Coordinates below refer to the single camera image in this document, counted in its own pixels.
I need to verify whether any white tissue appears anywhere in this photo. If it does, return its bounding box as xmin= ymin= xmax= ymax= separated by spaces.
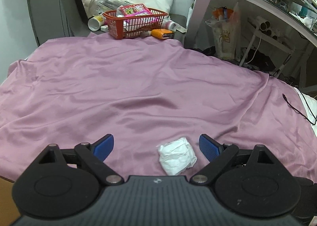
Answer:
xmin=158 ymin=137 xmax=197 ymax=176

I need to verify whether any pink bed sheet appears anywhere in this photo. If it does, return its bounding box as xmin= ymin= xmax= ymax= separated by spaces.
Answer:
xmin=1 ymin=34 xmax=316 ymax=180

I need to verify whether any cardboard box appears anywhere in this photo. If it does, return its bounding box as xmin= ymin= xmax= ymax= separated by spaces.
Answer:
xmin=0 ymin=178 xmax=20 ymax=226

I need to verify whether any red plastic basket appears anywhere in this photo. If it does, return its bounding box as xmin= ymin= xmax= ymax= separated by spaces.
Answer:
xmin=102 ymin=8 xmax=169 ymax=39

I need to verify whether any white cup tube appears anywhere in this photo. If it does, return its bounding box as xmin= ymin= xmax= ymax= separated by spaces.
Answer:
xmin=88 ymin=15 xmax=105 ymax=31

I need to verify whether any orange box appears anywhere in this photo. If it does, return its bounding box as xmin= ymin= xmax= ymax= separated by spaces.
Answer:
xmin=151 ymin=29 xmax=175 ymax=40

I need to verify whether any plastic shopping bag under desk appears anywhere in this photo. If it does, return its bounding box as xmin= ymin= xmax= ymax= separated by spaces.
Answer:
xmin=205 ymin=2 xmax=241 ymax=60

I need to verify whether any white lotion bottle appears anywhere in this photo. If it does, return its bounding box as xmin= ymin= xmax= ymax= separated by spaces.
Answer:
xmin=161 ymin=20 xmax=180 ymax=32

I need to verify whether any pink snack packet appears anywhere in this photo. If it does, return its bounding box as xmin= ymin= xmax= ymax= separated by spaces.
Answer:
xmin=116 ymin=4 xmax=152 ymax=17

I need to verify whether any clear plastic bottle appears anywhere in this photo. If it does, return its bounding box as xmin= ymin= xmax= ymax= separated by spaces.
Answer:
xmin=83 ymin=0 xmax=130 ymax=16

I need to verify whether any white desk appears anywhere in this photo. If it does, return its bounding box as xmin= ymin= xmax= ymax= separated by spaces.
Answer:
xmin=184 ymin=0 xmax=317 ymax=88

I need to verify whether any black cable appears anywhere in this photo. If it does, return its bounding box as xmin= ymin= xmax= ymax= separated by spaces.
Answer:
xmin=282 ymin=93 xmax=317 ymax=126

